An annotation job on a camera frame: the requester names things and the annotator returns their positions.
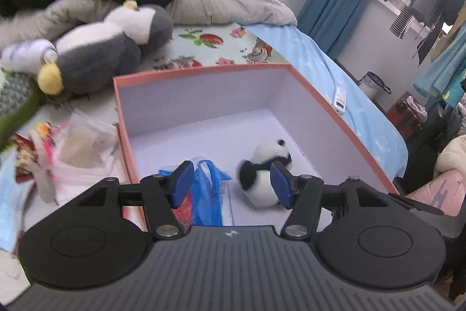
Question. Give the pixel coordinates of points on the cream quilt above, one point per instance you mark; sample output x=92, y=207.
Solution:
x=453, y=154

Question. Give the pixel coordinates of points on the teal hanging garment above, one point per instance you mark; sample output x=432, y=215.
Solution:
x=442, y=70

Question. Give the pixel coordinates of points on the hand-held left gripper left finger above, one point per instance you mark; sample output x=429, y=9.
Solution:
x=181, y=183

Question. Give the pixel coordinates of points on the blue plastic bag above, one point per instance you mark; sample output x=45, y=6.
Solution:
x=208, y=194

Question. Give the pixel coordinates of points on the white trash bin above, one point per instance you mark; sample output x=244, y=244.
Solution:
x=372, y=85

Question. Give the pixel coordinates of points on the grey white penguin plush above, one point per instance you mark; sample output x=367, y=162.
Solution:
x=94, y=56

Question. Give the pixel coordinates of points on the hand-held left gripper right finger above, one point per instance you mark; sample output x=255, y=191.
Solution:
x=281, y=187

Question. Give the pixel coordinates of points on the white remote controller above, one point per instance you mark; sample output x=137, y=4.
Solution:
x=339, y=100

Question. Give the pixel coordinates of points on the blue face mask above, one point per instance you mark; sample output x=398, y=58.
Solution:
x=11, y=209

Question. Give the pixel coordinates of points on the light blue bed sheet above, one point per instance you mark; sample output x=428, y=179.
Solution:
x=327, y=85

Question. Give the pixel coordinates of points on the white plastic bottle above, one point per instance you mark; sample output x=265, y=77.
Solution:
x=25, y=54

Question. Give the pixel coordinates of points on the orange cardboard box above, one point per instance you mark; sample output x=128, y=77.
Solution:
x=204, y=103

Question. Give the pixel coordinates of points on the pink yellow plush toy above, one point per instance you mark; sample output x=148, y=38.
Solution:
x=45, y=150

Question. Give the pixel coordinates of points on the red suitcase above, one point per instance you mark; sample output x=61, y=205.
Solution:
x=402, y=118

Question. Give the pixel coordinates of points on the clear packet with beige pad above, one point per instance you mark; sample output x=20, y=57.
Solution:
x=82, y=145

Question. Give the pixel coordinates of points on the clear plastic bag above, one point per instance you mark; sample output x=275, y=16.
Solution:
x=415, y=108

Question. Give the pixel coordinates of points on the panda plush toy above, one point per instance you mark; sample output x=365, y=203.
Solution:
x=261, y=157

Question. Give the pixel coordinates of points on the pink bedding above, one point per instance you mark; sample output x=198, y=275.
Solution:
x=440, y=192

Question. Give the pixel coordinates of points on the green massage brush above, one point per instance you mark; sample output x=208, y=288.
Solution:
x=14, y=96

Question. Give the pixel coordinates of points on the fruit print bed sheet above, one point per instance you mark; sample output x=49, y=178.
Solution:
x=218, y=50

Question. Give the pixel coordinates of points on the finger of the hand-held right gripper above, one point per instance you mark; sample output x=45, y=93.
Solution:
x=415, y=206

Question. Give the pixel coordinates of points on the striped hanging garment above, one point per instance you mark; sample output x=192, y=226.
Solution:
x=402, y=23

